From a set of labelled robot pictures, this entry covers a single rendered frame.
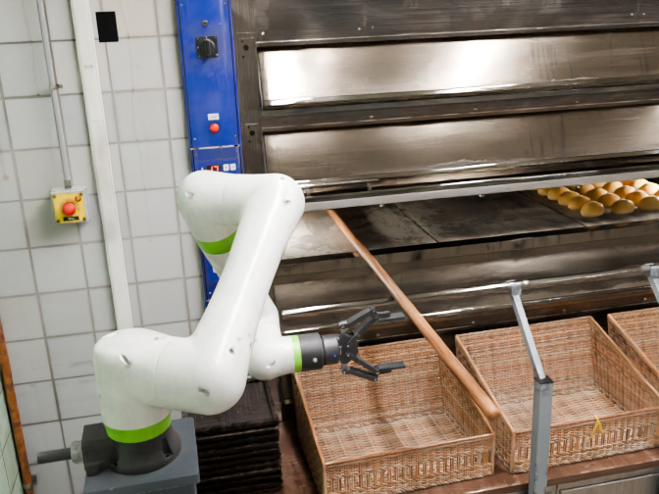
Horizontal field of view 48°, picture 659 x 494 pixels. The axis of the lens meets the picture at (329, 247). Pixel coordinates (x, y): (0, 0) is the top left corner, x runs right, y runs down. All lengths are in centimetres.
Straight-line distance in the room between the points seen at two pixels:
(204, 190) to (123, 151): 83
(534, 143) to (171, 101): 123
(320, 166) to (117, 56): 70
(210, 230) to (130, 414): 43
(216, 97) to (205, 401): 121
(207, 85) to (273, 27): 27
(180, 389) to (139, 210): 116
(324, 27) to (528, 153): 82
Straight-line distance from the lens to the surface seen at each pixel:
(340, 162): 242
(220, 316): 135
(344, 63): 240
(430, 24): 247
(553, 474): 252
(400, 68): 244
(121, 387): 138
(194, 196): 157
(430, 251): 260
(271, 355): 179
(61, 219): 235
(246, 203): 151
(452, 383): 264
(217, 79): 230
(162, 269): 245
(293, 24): 236
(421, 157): 249
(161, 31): 232
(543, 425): 231
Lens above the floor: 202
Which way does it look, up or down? 19 degrees down
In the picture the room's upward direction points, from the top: 2 degrees counter-clockwise
